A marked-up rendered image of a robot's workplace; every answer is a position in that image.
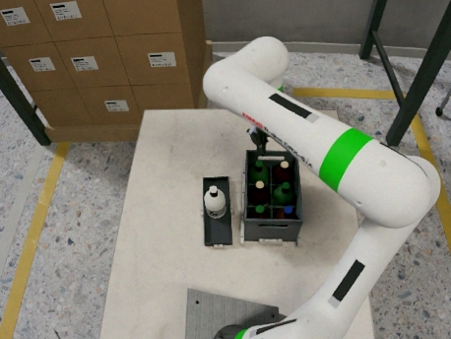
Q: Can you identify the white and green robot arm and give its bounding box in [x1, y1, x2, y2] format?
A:
[203, 36, 441, 339]

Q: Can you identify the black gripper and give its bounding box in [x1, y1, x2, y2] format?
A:
[246, 125, 270, 157]

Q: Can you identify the white bottle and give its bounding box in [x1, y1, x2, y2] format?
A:
[204, 186, 226, 218]

